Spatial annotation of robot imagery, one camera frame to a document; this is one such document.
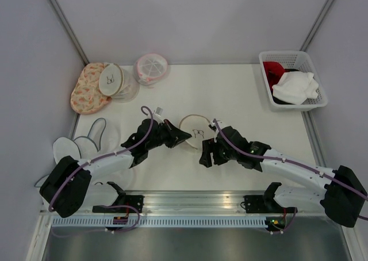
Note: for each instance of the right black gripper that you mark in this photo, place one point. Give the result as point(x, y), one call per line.
point(209, 146)

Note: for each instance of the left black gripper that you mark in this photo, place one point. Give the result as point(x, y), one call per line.
point(176, 138)

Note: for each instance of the red garment in basket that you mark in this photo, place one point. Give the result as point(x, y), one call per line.
point(274, 71)

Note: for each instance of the white plastic basket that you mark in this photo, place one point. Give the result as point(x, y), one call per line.
point(292, 60)

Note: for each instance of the beige cylindrical mesh laundry bag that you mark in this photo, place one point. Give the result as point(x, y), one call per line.
point(118, 83)

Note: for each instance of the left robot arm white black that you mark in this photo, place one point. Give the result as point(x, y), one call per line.
point(66, 187)

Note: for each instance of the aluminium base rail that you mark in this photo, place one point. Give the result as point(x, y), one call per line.
point(114, 200)

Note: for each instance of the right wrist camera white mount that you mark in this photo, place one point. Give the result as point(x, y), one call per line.
point(216, 125)

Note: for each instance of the floral peach laundry bag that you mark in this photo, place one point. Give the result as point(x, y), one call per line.
point(86, 97)

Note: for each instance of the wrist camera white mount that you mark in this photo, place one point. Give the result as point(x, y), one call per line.
point(157, 114)
point(216, 125)

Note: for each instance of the beige round mesh laundry bag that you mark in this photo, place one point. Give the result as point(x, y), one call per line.
point(198, 126)

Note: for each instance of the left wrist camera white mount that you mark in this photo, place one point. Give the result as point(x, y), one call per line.
point(157, 114)

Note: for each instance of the white slotted cable duct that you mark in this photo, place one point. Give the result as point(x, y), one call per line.
point(163, 221)

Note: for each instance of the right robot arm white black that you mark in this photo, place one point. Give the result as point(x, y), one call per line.
point(337, 193)

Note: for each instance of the white grey-trimmed mesh laundry bag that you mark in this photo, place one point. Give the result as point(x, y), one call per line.
point(103, 136)

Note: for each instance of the pink trimmed mesh laundry bag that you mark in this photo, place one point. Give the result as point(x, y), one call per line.
point(150, 68)

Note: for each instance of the white bra in basket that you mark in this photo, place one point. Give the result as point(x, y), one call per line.
point(309, 87)

